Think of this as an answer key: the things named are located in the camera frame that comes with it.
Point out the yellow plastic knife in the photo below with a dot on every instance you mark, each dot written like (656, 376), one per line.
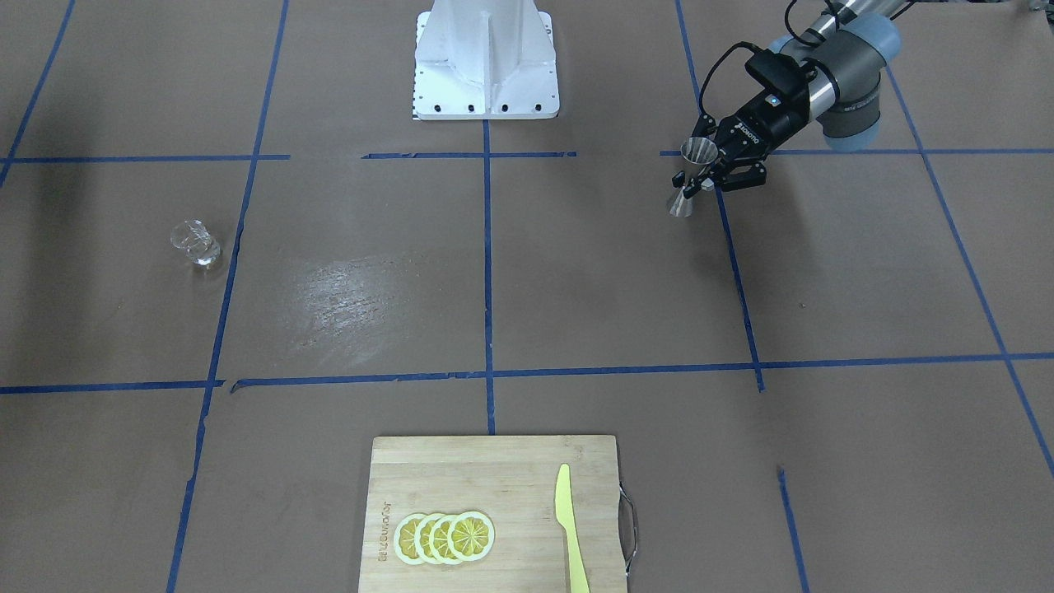
(565, 515)

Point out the clear glass cup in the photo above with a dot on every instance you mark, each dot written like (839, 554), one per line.
(192, 238)

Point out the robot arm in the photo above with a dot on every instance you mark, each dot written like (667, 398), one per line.
(829, 73)

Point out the lemon slice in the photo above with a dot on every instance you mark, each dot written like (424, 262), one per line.
(439, 543)
(422, 538)
(406, 539)
(471, 536)

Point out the back lemon slice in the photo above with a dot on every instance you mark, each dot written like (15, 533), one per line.
(406, 539)

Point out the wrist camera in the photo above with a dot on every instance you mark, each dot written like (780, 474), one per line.
(781, 75)

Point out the steel jigger measuring cup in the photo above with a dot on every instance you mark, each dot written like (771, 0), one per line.
(698, 156)

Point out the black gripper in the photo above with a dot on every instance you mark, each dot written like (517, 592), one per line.
(764, 125)

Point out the front lemon slice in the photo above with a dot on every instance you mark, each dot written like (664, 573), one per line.
(471, 536)

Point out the wooden cutting board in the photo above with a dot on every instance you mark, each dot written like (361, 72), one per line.
(511, 480)

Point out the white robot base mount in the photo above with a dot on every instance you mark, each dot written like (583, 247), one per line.
(485, 60)

